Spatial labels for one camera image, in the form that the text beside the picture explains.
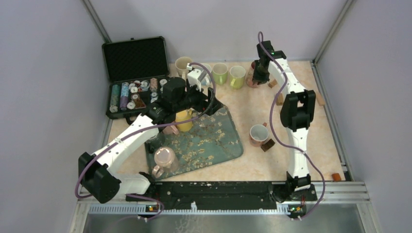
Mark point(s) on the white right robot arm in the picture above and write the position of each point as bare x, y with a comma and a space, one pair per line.
297, 112

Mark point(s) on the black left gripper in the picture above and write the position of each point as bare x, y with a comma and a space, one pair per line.
202, 102

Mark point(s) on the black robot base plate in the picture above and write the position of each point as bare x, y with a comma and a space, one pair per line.
264, 195

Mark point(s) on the light pink glass mug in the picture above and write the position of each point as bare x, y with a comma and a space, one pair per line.
165, 161

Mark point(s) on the light green mug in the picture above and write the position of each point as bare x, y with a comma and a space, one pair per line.
220, 73

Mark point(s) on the cream patterned mug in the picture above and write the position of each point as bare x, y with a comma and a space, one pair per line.
181, 66

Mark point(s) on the black upside-down mug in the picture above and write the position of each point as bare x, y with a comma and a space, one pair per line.
154, 143

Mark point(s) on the black poker chip case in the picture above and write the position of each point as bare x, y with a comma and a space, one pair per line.
130, 66

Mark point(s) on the brown rectangular wooden block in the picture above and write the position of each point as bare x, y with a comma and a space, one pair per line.
280, 100

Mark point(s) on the lime green faceted mug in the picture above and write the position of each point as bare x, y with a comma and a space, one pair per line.
237, 77

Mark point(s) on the yellow upside-down mug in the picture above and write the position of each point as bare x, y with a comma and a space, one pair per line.
184, 119

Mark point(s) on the pink upside-down mug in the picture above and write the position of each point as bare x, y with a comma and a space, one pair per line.
170, 130

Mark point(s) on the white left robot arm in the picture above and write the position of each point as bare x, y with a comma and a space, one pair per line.
98, 175

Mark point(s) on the teal floral serving tray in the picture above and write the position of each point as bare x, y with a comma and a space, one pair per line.
212, 140

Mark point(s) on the orange-brown wooden block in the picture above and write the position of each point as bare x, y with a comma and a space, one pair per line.
336, 177

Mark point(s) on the terracotta upside-down mug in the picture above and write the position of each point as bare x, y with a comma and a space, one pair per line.
258, 134

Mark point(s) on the curved brown wooden block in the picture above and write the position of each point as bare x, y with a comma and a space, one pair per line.
272, 83

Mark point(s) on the light wooden block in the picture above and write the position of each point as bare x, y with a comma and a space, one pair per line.
320, 99

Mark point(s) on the red-bottomed glass mug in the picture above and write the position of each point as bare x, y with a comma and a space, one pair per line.
249, 77

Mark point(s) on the white and blue mug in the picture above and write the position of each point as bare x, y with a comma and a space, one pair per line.
207, 72

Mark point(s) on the dark brown wooden block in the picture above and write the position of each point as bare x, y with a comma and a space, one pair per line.
267, 145

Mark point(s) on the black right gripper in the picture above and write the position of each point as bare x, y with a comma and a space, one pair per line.
260, 79

